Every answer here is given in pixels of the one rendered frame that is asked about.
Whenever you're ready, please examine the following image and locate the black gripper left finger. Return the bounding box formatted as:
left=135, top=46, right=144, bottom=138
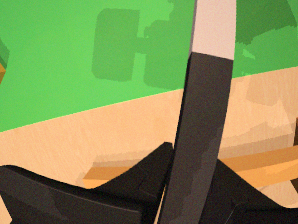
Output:
left=0, top=141, right=173, bottom=224

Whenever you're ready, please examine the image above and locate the green flat mat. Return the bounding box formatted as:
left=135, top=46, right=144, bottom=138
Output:
left=0, top=0, right=298, bottom=133

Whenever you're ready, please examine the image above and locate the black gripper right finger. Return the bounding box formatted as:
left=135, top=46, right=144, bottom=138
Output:
left=198, top=159, right=298, bottom=224

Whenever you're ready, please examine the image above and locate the yellow rectangular block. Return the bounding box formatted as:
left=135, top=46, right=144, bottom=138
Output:
left=0, top=64, right=5, bottom=84

